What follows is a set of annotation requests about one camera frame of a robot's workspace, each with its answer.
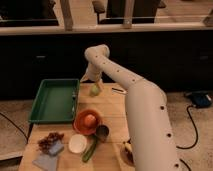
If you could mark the grey cloth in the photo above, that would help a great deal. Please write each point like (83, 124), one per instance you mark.
(46, 162)

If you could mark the orange bowl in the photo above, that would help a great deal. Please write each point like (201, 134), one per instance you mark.
(79, 122)

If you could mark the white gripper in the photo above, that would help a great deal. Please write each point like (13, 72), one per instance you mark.
(93, 74)

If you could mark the green pear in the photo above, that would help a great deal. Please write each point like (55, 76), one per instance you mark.
(95, 90)

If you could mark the bunch of red grapes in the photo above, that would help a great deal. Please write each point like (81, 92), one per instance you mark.
(47, 142)

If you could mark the blue power box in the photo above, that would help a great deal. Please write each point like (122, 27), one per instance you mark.
(200, 99)

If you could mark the green plastic tray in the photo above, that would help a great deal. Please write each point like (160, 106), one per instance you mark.
(56, 102)

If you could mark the green cucumber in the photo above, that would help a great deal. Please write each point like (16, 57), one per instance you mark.
(88, 154)

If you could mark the dark metal cup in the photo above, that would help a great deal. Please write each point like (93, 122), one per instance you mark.
(102, 132)

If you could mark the orange fruit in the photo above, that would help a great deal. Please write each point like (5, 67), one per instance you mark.
(90, 121)

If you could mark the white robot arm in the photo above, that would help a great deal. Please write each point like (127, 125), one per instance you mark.
(150, 131)

